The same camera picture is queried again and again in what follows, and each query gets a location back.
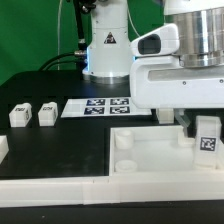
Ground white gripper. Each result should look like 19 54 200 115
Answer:
130 56 224 137

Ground white square tabletop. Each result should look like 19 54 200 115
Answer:
109 126 224 176

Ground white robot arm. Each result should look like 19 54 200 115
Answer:
83 0 224 118

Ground AprilTag base sheet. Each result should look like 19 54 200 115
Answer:
61 97 152 118

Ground white U-shaped obstacle fence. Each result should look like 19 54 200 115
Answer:
0 135 224 208

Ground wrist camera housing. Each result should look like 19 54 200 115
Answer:
131 23 180 57

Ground black cables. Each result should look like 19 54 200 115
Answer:
38 0 96 72

